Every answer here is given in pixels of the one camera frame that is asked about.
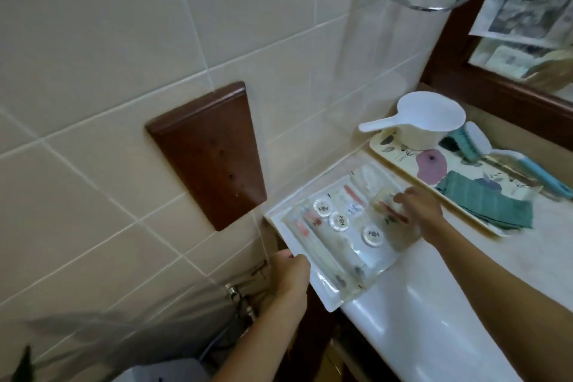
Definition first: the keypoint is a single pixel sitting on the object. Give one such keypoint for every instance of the person's left hand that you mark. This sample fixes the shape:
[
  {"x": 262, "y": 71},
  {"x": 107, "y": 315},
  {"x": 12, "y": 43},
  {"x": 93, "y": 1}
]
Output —
[{"x": 288, "y": 274}]

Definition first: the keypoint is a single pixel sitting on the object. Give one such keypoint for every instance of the floral print serving tray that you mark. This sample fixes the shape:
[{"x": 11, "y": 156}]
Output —
[{"x": 429, "y": 167}]

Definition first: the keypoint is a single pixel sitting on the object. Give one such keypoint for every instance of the metal water valve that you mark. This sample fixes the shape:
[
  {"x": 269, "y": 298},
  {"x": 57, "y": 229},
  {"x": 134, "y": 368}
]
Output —
[{"x": 239, "y": 299}]

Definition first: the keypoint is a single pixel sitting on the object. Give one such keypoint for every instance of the green striped folded cloth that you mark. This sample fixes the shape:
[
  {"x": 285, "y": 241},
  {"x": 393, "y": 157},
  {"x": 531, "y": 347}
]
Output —
[{"x": 485, "y": 206}]

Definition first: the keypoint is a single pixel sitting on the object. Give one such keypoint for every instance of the clear packet with red stripes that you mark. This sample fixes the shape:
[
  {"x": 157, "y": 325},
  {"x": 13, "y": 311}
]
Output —
[{"x": 391, "y": 212}]

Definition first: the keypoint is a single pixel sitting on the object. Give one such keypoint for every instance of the person's left forearm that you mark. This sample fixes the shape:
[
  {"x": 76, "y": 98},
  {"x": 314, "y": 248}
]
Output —
[{"x": 255, "y": 341}]

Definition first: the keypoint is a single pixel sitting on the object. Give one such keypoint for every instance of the dark wooden vanity cabinet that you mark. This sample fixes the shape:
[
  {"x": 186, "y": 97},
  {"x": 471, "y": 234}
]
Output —
[{"x": 331, "y": 346}]

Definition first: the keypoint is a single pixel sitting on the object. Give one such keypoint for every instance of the person's left fingers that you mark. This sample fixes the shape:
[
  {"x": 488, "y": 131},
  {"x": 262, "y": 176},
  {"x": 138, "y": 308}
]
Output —
[{"x": 280, "y": 256}]

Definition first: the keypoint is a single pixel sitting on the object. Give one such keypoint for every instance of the wooden framed mirror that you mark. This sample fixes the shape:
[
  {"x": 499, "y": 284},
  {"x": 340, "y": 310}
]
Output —
[{"x": 506, "y": 81}]

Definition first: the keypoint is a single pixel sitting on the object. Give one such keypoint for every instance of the clear plastic comb packet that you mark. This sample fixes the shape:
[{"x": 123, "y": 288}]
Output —
[{"x": 369, "y": 176}]

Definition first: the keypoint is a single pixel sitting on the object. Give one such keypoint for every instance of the brown wooden wall plaque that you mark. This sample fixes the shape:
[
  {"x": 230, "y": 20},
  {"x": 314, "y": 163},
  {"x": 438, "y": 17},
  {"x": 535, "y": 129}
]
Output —
[{"x": 210, "y": 158}]

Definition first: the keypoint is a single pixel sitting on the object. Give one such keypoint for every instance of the white rectangular amenity tray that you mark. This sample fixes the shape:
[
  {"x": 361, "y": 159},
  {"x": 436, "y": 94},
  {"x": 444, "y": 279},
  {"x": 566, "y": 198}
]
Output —
[{"x": 313, "y": 278}]

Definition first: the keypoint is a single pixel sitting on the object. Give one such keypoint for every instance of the small packet with red strip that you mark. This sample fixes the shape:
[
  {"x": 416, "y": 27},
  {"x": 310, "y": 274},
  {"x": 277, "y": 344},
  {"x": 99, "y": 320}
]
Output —
[{"x": 353, "y": 196}]

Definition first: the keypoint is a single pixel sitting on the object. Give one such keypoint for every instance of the person's right fingers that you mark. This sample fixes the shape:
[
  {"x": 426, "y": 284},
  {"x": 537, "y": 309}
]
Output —
[{"x": 404, "y": 199}]

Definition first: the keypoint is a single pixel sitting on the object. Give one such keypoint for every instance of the round white bottle cap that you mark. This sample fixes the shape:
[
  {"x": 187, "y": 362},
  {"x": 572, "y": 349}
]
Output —
[
  {"x": 322, "y": 206},
  {"x": 371, "y": 236},
  {"x": 339, "y": 221}
]

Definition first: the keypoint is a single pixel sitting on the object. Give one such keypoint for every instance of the white plastic water ladle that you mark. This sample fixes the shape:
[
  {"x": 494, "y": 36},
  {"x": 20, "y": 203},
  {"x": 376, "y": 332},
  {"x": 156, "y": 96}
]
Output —
[{"x": 425, "y": 120}]

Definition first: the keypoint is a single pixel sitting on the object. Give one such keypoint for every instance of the person's right forearm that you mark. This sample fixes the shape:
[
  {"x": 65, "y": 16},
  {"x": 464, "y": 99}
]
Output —
[{"x": 506, "y": 301}]

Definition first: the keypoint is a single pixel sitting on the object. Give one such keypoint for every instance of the person's right hand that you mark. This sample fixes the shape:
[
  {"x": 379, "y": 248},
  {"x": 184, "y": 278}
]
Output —
[{"x": 423, "y": 214}]

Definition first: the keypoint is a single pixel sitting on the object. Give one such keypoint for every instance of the long clear toothbrush packet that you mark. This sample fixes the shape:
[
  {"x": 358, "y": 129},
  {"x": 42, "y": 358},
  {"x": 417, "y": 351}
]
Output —
[{"x": 309, "y": 243}]

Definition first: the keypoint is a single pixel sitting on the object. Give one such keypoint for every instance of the white ceramic sink basin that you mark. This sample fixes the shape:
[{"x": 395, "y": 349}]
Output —
[{"x": 416, "y": 319}]

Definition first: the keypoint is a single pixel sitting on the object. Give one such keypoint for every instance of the white toilet tank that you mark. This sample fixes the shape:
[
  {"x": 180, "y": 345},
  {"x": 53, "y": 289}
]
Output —
[{"x": 161, "y": 372}]

